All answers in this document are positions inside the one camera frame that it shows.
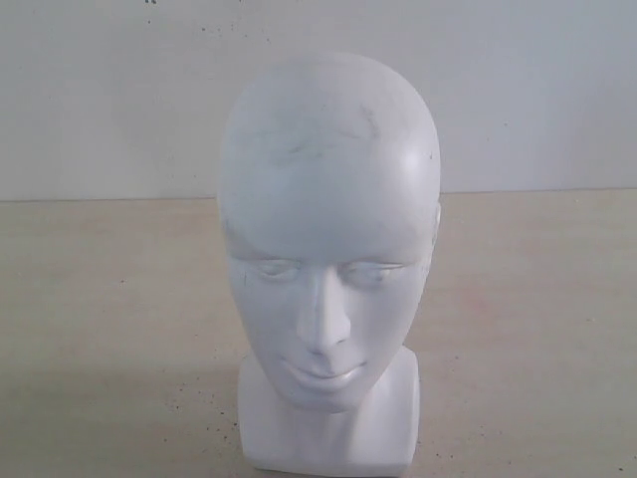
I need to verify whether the white mannequin head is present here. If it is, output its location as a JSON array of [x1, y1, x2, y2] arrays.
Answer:
[[217, 53, 441, 477]]

